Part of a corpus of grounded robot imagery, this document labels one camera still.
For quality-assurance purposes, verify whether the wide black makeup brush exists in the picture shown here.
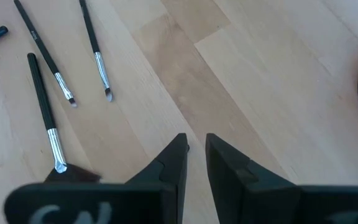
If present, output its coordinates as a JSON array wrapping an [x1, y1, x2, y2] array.
[[27, 52, 102, 185]]

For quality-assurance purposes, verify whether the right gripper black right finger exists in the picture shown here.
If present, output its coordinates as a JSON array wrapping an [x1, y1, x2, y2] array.
[[205, 133, 358, 224]]

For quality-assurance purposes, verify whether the thin black makeup brush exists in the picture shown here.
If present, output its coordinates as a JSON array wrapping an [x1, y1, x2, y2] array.
[[13, 0, 78, 108], [78, 0, 114, 103]]

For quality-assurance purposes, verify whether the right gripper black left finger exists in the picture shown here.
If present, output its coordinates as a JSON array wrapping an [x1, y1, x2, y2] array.
[[3, 133, 189, 224]]

